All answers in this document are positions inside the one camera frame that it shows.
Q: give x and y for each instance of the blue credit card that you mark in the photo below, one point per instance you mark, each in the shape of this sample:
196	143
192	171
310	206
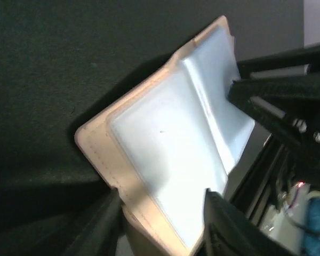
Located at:
183	136

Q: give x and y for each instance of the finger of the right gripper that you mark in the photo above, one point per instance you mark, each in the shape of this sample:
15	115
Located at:
309	56
299	98

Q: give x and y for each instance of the beige card holder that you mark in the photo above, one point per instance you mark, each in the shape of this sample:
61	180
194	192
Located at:
97	143

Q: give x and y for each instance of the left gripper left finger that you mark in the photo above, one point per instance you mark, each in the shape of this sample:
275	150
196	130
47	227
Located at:
98	230

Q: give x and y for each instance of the black aluminium rail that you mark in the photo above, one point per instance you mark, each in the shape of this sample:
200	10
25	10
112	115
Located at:
268	178

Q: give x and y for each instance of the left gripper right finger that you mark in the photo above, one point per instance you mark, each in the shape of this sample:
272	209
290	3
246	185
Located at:
228	231

